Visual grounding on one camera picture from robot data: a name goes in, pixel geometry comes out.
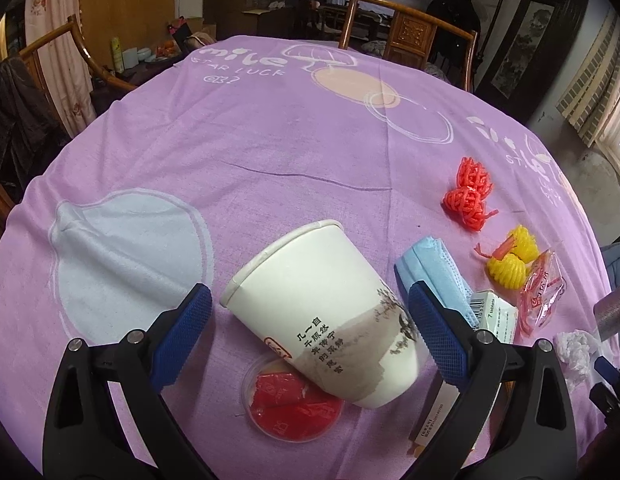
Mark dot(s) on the white tissue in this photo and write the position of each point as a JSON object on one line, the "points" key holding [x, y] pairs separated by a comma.
{"points": [[577, 352]]}

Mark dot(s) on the wooden armchair with cushion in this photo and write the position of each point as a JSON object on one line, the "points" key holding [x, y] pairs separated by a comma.
{"points": [[68, 37]]}

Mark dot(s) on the white green medicine box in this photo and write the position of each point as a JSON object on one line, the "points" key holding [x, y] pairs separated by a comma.
{"points": [[453, 346]]}

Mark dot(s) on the striped window curtain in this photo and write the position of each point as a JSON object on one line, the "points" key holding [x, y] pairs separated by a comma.
{"points": [[590, 100]]}

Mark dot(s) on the dark metal thermos bottle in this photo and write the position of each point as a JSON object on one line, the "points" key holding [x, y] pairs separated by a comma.
{"points": [[607, 314]]}

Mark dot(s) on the framed wall painting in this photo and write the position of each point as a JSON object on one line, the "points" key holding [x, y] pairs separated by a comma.
{"points": [[533, 49]]}

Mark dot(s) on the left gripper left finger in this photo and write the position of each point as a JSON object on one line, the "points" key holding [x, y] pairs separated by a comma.
{"points": [[83, 436]]}

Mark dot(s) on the black coat on rack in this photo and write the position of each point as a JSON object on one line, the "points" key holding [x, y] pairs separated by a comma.
{"points": [[447, 57]]}

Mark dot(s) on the clear red snack wrapper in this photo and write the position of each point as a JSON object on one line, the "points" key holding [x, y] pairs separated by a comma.
{"points": [[538, 297]]}

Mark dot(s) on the purple printed bedsheet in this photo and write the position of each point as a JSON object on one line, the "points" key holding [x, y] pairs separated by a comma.
{"points": [[190, 175]]}

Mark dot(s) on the yellow foam fruit net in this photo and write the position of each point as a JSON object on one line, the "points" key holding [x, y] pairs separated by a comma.
{"points": [[508, 265]]}

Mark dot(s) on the white paper cup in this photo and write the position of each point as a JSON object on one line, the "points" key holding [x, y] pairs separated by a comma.
{"points": [[314, 300]]}

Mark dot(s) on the wooden chair far side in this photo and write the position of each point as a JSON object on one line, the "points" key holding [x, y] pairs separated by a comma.
{"points": [[411, 37]]}

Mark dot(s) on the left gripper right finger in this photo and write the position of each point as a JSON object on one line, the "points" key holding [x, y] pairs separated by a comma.
{"points": [[514, 422]]}

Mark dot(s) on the red foam fruit net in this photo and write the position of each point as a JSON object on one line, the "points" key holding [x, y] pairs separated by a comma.
{"points": [[467, 200]]}

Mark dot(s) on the blue face mask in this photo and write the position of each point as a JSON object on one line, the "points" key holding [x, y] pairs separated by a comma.
{"points": [[428, 260]]}

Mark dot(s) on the red jelly cup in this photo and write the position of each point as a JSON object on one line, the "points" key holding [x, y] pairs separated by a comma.
{"points": [[284, 405]]}

